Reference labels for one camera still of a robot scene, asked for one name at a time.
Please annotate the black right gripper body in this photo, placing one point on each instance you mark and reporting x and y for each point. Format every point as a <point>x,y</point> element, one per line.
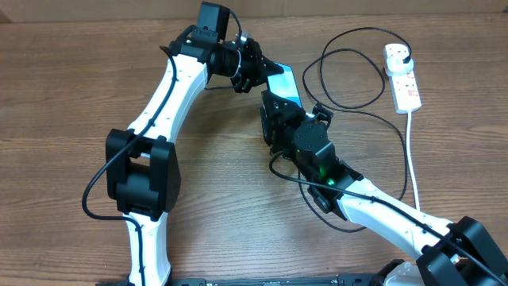
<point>282,132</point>

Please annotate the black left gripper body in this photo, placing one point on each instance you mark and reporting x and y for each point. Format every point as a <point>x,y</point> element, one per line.
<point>250,64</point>

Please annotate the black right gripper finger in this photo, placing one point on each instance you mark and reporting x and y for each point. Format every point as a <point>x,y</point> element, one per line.
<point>268,123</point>
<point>273,103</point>

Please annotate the blue Galaxy smartphone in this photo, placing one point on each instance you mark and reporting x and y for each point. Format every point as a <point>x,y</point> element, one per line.
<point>284,85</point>

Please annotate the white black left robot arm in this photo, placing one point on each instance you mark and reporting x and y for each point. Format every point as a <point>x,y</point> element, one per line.
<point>142,172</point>

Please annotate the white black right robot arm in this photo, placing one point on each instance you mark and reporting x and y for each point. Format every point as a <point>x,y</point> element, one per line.
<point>444,252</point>

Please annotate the white charger plug adapter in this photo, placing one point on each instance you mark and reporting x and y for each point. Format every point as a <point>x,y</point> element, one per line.
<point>395,66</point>

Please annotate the white power strip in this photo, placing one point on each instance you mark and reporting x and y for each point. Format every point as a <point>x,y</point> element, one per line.
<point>404,88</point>

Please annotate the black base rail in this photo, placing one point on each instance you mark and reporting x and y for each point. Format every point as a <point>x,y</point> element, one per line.
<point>355,279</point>

